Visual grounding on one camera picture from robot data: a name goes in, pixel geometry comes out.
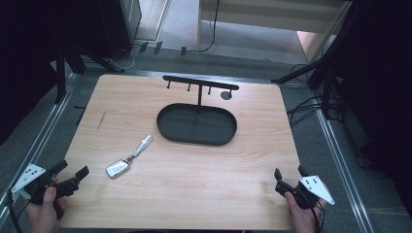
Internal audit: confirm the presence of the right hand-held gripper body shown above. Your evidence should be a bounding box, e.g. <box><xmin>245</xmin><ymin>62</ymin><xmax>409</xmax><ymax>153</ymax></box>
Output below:
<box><xmin>274</xmin><ymin>175</ymin><xmax>336</xmax><ymax>211</ymax></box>

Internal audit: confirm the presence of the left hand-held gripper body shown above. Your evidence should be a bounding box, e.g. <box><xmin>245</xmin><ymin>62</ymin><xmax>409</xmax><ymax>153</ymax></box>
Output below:
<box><xmin>11</xmin><ymin>163</ymin><xmax>81</xmax><ymax>218</ymax></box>

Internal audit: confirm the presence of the silver car key with strap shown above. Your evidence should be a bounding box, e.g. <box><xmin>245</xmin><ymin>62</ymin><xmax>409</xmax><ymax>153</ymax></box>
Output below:
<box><xmin>105</xmin><ymin>134</ymin><xmax>155</xmax><ymax>180</ymax></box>

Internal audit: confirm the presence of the black key rack with tray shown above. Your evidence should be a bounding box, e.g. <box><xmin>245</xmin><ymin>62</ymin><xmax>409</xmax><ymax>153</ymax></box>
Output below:
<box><xmin>155</xmin><ymin>75</ymin><xmax>240</xmax><ymax>147</ymax></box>

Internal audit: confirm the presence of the person's right hand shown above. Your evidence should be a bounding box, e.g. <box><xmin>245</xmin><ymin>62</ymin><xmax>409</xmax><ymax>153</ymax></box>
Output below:
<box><xmin>284</xmin><ymin>190</ymin><xmax>328</xmax><ymax>233</ymax></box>

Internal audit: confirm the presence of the person's left hand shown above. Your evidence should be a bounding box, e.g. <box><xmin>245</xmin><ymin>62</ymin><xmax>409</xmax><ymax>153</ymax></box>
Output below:
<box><xmin>25</xmin><ymin>185</ymin><xmax>68</xmax><ymax>233</ymax></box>

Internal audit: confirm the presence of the black metal tripod stand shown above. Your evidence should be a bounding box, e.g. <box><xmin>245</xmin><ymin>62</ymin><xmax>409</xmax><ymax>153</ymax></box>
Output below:
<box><xmin>271</xmin><ymin>6</ymin><xmax>361</xmax><ymax>121</ymax></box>

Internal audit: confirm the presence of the dark cabinet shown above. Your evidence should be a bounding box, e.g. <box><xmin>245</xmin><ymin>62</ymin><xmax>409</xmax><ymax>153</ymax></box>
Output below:
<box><xmin>96</xmin><ymin>0</ymin><xmax>144</xmax><ymax>61</ymax></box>

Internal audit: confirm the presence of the white desk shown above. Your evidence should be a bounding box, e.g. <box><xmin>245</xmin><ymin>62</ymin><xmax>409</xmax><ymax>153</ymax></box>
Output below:
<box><xmin>196</xmin><ymin>0</ymin><xmax>354</xmax><ymax>64</ymax></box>

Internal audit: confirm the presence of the metal floor rail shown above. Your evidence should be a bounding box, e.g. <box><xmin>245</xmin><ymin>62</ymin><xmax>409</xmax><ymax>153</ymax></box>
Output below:
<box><xmin>310</xmin><ymin>88</ymin><xmax>377</xmax><ymax>233</ymax></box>
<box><xmin>0</xmin><ymin>72</ymin><xmax>82</xmax><ymax>229</ymax></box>

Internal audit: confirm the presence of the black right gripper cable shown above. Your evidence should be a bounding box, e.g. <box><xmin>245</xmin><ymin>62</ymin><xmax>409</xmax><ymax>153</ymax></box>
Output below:
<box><xmin>310</xmin><ymin>202</ymin><xmax>326</xmax><ymax>233</ymax></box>

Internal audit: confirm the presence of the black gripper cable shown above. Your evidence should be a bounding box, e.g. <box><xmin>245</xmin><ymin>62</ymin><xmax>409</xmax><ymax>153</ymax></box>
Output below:
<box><xmin>310</xmin><ymin>202</ymin><xmax>326</xmax><ymax>233</ymax></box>
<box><xmin>6</xmin><ymin>199</ymin><xmax>31</xmax><ymax>233</ymax></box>

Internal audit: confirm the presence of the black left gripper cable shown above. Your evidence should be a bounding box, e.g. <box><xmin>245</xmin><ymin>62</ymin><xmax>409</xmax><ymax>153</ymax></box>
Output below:
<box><xmin>6</xmin><ymin>199</ymin><xmax>31</xmax><ymax>233</ymax></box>

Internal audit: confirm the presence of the bundle of black floor cables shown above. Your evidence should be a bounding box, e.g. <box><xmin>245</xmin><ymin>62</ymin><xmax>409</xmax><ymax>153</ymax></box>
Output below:
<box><xmin>286</xmin><ymin>62</ymin><xmax>343</xmax><ymax>129</ymax></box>

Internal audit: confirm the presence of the white floor cable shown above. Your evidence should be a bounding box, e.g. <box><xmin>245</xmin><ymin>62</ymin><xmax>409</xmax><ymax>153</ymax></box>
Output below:
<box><xmin>108</xmin><ymin>47</ymin><xmax>136</xmax><ymax>71</ymax></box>

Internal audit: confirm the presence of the black hanging cable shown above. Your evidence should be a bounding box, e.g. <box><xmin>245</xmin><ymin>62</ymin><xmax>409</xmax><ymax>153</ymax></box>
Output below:
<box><xmin>193</xmin><ymin>0</ymin><xmax>222</xmax><ymax>53</ymax></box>

